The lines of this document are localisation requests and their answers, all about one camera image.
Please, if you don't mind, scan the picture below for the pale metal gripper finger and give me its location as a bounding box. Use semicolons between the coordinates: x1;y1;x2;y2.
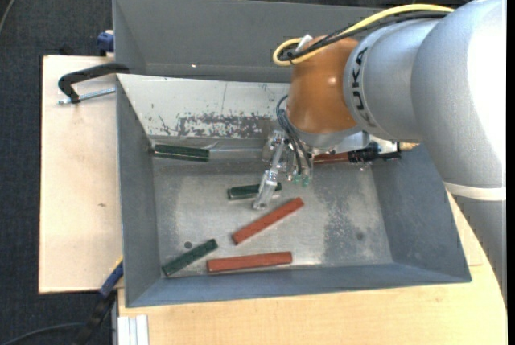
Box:
260;173;282;212
252;170;273;211

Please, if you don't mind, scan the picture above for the dark green flat block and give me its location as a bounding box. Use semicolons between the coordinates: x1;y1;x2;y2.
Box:
153;143;211;163
226;182;283;201
161;238;219;277

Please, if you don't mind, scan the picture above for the red-brown flat block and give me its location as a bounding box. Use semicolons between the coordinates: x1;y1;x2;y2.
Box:
311;152;351;166
231;196;305;246
205;251;294;273

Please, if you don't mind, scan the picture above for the grey metal bin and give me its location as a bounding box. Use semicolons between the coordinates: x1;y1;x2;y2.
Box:
111;0;472;308

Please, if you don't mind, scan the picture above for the pale wood flat board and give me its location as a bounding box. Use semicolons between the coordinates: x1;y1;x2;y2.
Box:
38;55;124;294

